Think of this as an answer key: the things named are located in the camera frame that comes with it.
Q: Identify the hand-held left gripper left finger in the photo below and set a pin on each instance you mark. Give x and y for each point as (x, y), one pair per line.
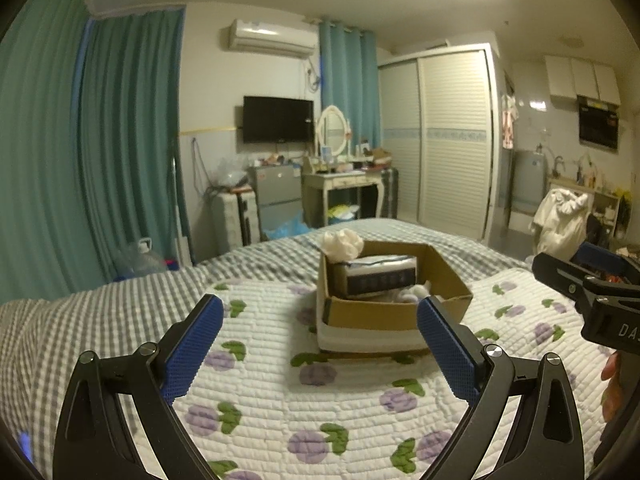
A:
(192, 345)

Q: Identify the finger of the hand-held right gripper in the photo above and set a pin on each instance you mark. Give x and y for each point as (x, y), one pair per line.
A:
(555, 267)
(600, 255)

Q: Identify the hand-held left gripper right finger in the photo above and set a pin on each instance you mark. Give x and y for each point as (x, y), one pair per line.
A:
(447, 350)

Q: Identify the white sock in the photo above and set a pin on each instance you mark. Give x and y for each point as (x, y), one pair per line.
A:
(412, 294)

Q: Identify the cardboard box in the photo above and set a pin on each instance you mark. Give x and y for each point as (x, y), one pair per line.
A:
(370, 320)

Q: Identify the cream cloth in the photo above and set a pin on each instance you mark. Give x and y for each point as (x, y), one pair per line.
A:
(342, 245)

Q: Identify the person's right hand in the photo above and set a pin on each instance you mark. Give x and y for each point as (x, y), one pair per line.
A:
(611, 385)

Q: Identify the dark floral clothing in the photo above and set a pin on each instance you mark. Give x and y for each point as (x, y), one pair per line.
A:
(597, 225)

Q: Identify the white garment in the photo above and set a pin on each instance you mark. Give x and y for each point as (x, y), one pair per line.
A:
(560, 215)

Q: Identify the kitchen shelf with bottles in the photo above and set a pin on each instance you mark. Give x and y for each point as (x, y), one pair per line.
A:
(607, 200)

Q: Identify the grey appliance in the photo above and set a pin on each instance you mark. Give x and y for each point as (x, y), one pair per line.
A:
(530, 175)

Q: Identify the clear water jug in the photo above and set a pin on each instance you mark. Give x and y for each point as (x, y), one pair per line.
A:
(140, 260)

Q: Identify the white quilted floral blanket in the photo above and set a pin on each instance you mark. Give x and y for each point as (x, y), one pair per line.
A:
(350, 410)

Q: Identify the black range hood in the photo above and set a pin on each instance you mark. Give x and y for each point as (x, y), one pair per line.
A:
(597, 125)

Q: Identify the white suitcase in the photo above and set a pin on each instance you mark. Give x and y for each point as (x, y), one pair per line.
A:
(232, 220)

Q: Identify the white mop pole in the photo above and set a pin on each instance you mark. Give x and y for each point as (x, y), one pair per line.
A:
(177, 200)

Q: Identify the blue plastic bag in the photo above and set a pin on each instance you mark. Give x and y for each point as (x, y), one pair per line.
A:
(287, 227)

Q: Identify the pink hanging clothes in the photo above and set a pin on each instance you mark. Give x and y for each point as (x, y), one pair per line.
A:
(509, 122)

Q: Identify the grey suitcase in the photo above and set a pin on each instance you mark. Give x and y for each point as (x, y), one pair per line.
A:
(390, 190)

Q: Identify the silver small fridge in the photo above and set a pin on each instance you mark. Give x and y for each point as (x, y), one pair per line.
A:
(277, 195)

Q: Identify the yellow bag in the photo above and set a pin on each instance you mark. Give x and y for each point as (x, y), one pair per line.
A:
(342, 211)

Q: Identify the clear plastic bag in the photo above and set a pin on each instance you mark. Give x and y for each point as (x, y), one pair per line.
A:
(232, 175)

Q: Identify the white slatted wardrobe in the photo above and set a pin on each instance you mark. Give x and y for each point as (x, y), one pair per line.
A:
(440, 135)

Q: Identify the white dressing table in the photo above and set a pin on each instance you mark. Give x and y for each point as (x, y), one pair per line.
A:
(340, 182)

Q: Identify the small brown box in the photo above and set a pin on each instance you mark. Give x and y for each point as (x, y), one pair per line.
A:
(382, 156)

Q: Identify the teal curtain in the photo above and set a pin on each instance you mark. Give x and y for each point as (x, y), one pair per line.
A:
(130, 135)
(40, 135)

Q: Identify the white oval vanity mirror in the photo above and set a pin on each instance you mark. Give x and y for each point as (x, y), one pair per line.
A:
(334, 132)

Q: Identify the light blue curtain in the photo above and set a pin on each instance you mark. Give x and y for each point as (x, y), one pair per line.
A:
(350, 80)

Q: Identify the white air conditioner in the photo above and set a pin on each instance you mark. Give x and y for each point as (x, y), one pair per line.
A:
(272, 37)

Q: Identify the white wall cabinets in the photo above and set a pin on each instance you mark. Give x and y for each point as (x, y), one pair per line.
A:
(580, 80)

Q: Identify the black wall television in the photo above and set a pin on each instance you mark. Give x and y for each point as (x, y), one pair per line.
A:
(278, 119)

